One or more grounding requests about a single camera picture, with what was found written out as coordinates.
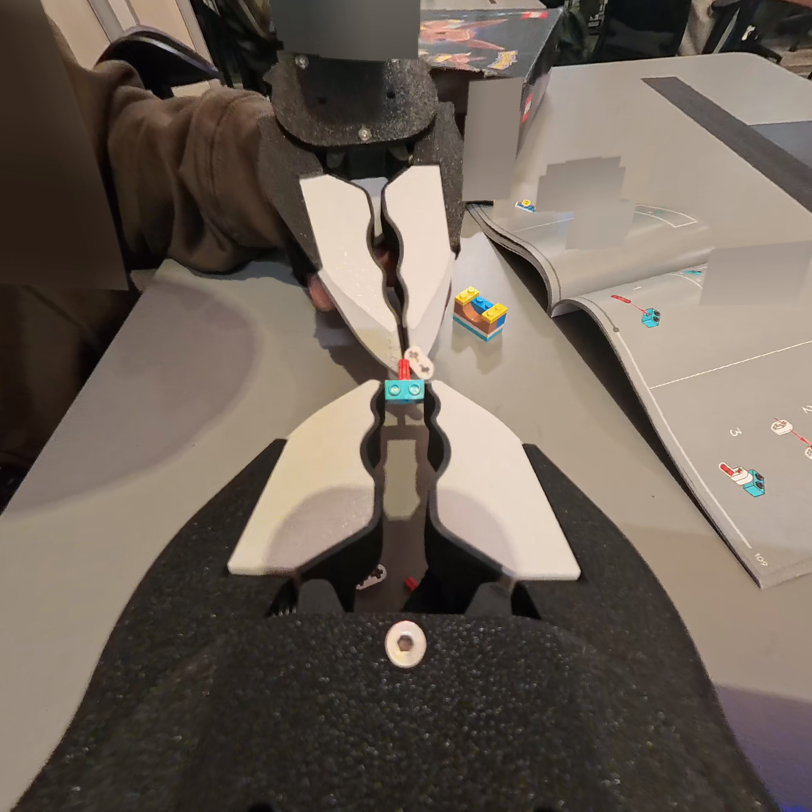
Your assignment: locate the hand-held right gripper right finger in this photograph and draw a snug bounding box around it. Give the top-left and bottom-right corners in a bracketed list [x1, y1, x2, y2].
[422, 379, 582, 582]

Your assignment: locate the toy set box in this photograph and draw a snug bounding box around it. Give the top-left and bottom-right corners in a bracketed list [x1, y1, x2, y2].
[419, 8, 567, 159]

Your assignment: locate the grey instruction booklet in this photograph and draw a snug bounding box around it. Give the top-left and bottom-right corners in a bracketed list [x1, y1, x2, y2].
[466, 149, 812, 590]

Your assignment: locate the person's left forearm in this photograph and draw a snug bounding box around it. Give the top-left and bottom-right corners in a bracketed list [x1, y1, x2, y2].
[104, 60, 299, 275]

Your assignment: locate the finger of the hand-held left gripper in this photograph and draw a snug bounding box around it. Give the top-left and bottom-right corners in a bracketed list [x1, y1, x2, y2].
[382, 162, 458, 365]
[297, 175, 408, 375]

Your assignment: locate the small multicoloured brick build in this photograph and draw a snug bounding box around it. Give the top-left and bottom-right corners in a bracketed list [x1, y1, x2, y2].
[452, 285, 510, 343]

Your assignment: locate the black office chair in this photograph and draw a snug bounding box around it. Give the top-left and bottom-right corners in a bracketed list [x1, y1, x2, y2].
[95, 27, 222, 101]

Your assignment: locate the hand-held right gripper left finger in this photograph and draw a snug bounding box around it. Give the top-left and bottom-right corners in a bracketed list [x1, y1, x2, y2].
[227, 379, 385, 578]

